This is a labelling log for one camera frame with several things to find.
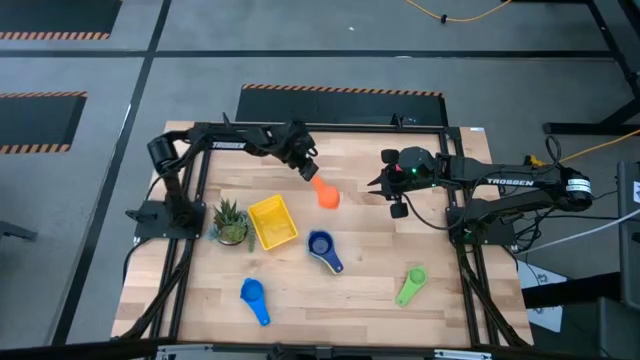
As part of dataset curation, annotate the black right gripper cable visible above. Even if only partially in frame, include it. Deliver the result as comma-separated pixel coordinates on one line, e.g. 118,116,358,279
399,192,469,233

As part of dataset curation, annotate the yellow power cable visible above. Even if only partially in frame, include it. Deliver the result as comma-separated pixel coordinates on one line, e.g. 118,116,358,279
523,128,640,171
403,0,514,24

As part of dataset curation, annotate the black aluminium table frame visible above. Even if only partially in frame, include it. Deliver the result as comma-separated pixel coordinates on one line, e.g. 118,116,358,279
112,112,534,351

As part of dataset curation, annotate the black table leg stand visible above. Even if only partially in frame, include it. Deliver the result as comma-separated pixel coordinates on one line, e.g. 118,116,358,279
542,0,640,136

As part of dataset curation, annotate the green measuring cup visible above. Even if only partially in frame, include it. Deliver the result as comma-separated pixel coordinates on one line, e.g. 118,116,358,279
394,265,429,308

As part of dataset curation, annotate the orange measuring cup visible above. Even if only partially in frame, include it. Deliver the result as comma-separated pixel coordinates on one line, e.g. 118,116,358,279
310,174,342,211

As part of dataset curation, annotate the yellow plastic basket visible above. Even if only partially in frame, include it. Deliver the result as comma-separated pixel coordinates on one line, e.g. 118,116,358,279
247,193,300,252

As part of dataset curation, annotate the black right cable bundle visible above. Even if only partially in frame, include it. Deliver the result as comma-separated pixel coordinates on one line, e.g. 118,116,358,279
457,244,532,349

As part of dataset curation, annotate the white cable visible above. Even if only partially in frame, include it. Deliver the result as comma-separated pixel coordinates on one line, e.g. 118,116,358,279
524,207,640,254

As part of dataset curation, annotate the white sheet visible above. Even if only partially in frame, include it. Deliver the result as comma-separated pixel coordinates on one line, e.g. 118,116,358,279
517,259,566,334

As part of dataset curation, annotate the black cable bundle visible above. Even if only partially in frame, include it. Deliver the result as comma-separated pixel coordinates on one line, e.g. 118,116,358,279
119,238,196,341
457,244,532,349

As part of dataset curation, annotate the blue measuring cup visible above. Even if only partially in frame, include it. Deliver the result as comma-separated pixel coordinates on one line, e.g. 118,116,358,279
239,277,272,328

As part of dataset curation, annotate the black floor stand foot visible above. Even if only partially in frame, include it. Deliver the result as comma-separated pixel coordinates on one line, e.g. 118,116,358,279
0,219,39,242

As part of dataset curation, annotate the black hazard-striped floor mat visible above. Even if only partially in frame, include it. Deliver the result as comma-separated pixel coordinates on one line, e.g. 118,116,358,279
0,91,89,155
0,0,124,41
234,83,449,127

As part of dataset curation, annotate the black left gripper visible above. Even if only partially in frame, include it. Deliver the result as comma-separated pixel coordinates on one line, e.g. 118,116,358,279
272,119,321,183

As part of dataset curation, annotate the potted green succulent plant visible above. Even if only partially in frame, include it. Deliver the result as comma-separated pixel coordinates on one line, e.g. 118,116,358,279
208,198,257,254

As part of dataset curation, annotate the teal measuring cup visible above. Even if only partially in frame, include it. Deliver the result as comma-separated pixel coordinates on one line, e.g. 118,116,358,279
305,229,346,276

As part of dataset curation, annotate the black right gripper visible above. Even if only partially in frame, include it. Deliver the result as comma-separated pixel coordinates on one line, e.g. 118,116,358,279
367,146,443,220

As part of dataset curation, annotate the grey equipment case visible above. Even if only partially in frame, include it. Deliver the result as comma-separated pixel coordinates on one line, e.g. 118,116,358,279
617,160,640,311

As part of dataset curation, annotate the black left cable bundle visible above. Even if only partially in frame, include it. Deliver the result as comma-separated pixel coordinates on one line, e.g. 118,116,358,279
119,238,196,341

